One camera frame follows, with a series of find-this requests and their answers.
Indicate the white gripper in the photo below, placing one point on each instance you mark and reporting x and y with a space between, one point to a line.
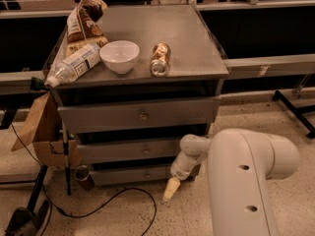
179 169

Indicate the grey bottom drawer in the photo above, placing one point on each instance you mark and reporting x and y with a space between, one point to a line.
118 176

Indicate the grey drawer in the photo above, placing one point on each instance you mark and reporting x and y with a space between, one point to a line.
118 176
129 150
139 114

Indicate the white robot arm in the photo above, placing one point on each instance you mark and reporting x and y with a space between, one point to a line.
240 162

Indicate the grey middle drawer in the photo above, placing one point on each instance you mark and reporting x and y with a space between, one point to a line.
129 150

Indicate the grey top drawer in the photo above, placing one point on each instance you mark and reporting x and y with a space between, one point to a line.
139 114

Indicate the grey drawer cabinet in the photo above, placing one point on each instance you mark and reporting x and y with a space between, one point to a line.
195 70

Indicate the dark cup on floor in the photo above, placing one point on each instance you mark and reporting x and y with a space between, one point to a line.
83 176

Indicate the lying drink can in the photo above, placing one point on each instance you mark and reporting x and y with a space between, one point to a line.
159 63

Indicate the black tripod stand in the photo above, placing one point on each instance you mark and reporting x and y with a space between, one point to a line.
43 169

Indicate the white bowl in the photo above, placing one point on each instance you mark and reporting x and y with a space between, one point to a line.
120 56

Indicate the brown cardboard box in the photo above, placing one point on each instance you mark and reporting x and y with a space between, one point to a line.
41 130

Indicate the black stand base right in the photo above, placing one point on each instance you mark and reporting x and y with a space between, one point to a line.
298 112

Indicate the clear plastic water bottle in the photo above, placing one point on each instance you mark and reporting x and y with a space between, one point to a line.
74 66

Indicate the dark shoe on floor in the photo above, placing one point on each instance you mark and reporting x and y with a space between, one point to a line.
26 223

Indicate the brown snack bag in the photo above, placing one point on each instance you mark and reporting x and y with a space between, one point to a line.
81 25

